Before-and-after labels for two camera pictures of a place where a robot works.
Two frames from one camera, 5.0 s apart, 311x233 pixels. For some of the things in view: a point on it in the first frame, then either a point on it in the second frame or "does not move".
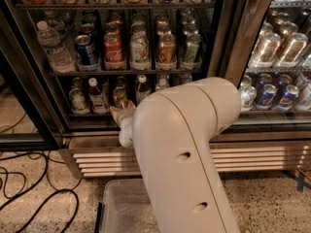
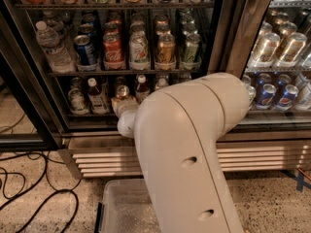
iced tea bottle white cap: [99, 101] does not move
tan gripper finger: [130, 105] -> [132, 99]
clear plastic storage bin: [127, 208] does not move
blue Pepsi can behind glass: [266, 97] does not move
